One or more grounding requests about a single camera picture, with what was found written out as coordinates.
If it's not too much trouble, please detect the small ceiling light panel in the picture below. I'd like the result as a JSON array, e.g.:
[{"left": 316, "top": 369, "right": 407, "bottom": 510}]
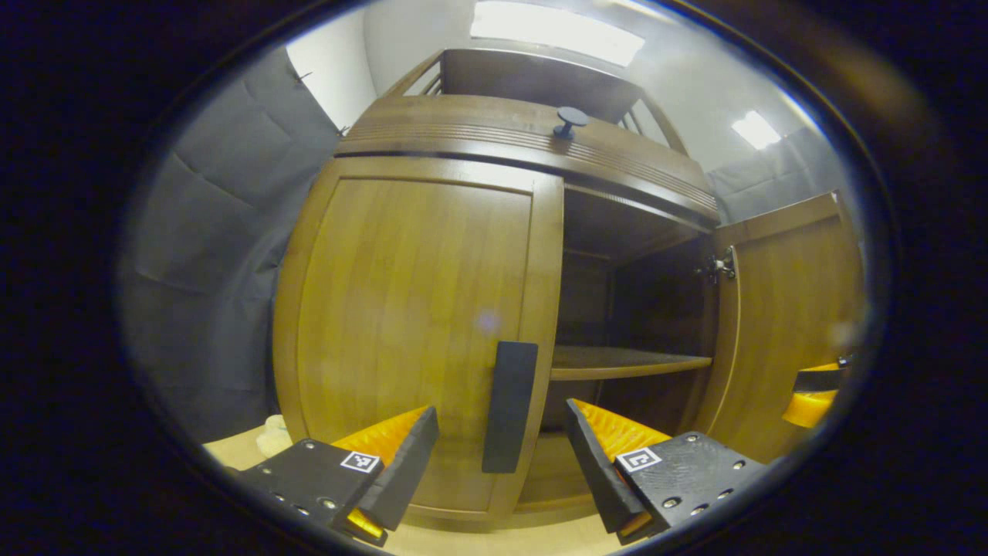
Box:
[{"left": 730, "top": 110, "right": 782, "bottom": 151}]

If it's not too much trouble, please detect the black round drawer knob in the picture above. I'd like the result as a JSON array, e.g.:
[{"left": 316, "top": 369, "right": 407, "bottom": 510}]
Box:
[{"left": 553, "top": 107, "right": 589, "bottom": 141}]

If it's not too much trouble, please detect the wooden shoe cabinet door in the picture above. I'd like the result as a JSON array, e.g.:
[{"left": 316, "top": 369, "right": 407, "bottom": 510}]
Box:
[
  {"left": 695, "top": 192, "right": 865, "bottom": 464},
  {"left": 272, "top": 157, "right": 564, "bottom": 522}
]

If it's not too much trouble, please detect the large ceiling light panel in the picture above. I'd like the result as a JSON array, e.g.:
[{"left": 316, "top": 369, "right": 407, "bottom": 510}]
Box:
[{"left": 469, "top": 0, "right": 646, "bottom": 67}]

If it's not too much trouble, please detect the wooden double-door shoe cabinet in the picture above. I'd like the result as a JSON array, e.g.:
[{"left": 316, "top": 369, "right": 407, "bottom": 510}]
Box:
[{"left": 272, "top": 48, "right": 865, "bottom": 534}]

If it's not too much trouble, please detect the wooden cabinet shelf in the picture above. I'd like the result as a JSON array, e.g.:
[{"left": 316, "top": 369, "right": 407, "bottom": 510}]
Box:
[{"left": 550, "top": 345, "right": 712, "bottom": 381}]

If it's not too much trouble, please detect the black backdrop cloth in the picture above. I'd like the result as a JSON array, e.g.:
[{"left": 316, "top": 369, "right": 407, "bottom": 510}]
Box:
[{"left": 120, "top": 46, "right": 850, "bottom": 445}]

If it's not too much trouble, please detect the metal door hinge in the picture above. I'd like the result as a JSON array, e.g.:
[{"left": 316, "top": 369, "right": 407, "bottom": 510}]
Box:
[{"left": 699, "top": 247, "right": 738, "bottom": 285}]

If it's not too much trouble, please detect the black door handle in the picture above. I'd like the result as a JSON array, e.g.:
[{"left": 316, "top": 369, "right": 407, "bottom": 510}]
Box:
[{"left": 482, "top": 341, "right": 539, "bottom": 474}]

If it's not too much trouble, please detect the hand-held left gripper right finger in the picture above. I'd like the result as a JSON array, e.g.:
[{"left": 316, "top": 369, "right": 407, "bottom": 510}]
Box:
[{"left": 563, "top": 398, "right": 765, "bottom": 545}]

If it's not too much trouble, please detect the white plush toy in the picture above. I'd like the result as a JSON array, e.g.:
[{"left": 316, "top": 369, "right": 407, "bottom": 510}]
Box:
[{"left": 256, "top": 415, "right": 294, "bottom": 458}]

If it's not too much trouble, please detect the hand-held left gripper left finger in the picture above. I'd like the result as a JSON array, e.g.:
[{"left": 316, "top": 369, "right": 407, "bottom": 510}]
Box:
[{"left": 232, "top": 405, "right": 441, "bottom": 548}]

